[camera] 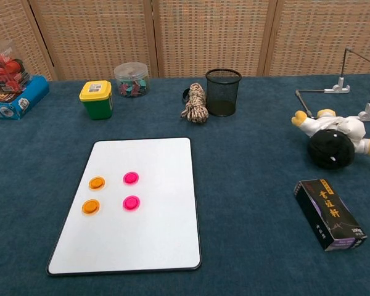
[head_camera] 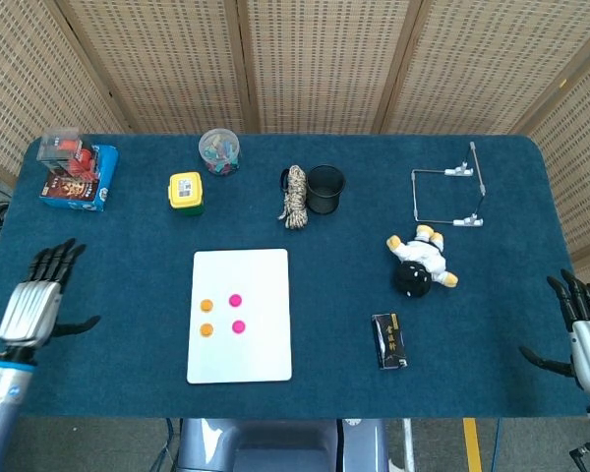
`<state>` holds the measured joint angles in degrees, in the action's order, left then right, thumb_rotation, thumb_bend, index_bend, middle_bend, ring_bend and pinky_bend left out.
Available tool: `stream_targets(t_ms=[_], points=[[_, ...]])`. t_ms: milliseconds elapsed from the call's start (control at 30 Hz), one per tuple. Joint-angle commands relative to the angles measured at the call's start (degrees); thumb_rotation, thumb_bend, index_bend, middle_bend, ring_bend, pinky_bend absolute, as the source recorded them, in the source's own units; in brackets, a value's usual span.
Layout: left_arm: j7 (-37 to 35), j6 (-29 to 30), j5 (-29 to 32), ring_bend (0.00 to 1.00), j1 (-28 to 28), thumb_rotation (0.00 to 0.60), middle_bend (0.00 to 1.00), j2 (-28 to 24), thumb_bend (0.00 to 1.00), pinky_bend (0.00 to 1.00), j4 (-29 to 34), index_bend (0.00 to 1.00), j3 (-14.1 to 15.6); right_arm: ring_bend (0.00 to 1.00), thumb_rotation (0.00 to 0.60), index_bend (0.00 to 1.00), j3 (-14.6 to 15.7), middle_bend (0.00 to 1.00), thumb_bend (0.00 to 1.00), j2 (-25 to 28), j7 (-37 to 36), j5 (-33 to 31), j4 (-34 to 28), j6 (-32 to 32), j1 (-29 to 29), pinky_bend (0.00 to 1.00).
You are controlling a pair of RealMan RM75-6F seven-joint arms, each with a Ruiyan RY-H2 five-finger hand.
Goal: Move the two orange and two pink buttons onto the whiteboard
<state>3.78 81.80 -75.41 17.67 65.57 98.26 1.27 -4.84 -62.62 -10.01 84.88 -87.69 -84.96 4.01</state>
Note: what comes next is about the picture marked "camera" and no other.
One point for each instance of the pink round magnet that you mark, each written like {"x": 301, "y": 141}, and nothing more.
{"x": 131, "y": 178}
{"x": 131, "y": 203}

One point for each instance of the orange button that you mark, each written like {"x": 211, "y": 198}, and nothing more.
{"x": 97, "y": 183}
{"x": 91, "y": 206}

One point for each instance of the white magnetic board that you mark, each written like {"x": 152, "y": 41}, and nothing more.
{"x": 160, "y": 222}

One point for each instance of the black mesh pen cup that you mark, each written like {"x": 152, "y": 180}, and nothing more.
{"x": 223, "y": 95}

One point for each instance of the dark blue table cloth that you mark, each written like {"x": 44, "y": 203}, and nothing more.
{"x": 249, "y": 185}

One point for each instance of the clear jar of binder clips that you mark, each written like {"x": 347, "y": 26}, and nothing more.
{"x": 132, "y": 81}

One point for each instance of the green container with yellow lid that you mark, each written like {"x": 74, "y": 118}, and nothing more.
{"x": 97, "y": 100}

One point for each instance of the woven folding screen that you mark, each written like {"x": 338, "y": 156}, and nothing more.
{"x": 209, "y": 37}

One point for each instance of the plush toy in white suit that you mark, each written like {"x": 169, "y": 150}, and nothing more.
{"x": 330, "y": 148}

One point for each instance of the black ink box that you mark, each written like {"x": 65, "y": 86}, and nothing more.
{"x": 327, "y": 212}

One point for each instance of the blue snack box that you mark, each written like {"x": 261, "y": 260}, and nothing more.
{"x": 27, "y": 98}

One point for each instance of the clear box of red items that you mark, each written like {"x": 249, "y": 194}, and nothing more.
{"x": 6, "y": 68}

